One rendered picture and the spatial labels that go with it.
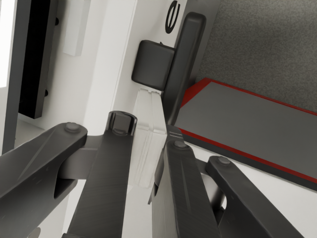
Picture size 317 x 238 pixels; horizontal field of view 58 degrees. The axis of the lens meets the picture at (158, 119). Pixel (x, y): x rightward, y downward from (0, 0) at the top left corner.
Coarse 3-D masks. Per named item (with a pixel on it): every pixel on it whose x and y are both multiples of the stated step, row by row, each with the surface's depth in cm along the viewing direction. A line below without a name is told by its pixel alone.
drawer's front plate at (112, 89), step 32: (128, 0) 16; (160, 0) 19; (128, 32) 16; (160, 32) 21; (96, 64) 17; (128, 64) 18; (96, 96) 18; (128, 96) 20; (96, 128) 18; (128, 192) 30; (64, 224) 21
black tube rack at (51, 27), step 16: (32, 0) 24; (48, 0) 24; (32, 16) 24; (48, 16) 24; (32, 32) 25; (48, 32) 24; (32, 48) 26; (48, 48) 25; (32, 64) 26; (48, 64) 26; (32, 80) 26; (32, 96) 27; (32, 112) 27
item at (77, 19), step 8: (72, 0) 25; (80, 0) 25; (88, 0) 26; (72, 8) 26; (80, 8) 25; (88, 8) 26; (72, 16) 26; (80, 16) 25; (72, 24) 26; (80, 24) 26; (72, 32) 26; (80, 32) 26; (64, 40) 27; (72, 40) 26; (80, 40) 27; (64, 48) 27; (72, 48) 26; (80, 48) 27
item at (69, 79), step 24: (96, 0) 26; (96, 24) 26; (96, 48) 27; (48, 72) 29; (72, 72) 28; (48, 96) 30; (72, 96) 29; (24, 120) 32; (48, 120) 31; (72, 120) 30
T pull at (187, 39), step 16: (192, 16) 17; (192, 32) 17; (144, 48) 18; (160, 48) 18; (176, 48) 17; (192, 48) 17; (144, 64) 18; (160, 64) 18; (176, 64) 17; (192, 64) 18; (144, 80) 18; (160, 80) 18; (176, 80) 18; (176, 96) 18; (176, 112) 18
